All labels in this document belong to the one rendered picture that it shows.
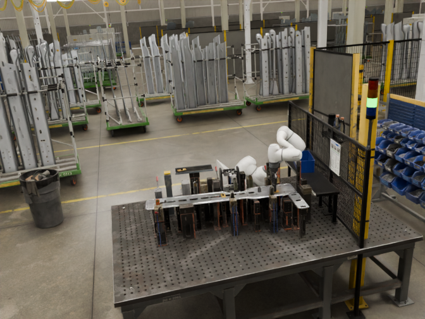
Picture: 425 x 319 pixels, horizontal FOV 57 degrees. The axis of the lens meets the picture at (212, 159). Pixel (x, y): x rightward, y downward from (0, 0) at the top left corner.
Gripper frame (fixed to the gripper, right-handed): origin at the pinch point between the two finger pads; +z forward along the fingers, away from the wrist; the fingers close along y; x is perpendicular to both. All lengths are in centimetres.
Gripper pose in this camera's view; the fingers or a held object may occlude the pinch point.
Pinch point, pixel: (274, 187)
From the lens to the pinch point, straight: 365.3
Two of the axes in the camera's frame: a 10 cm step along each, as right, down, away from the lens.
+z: 0.6, 9.4, 3.4
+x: -9.9, 1.1, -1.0
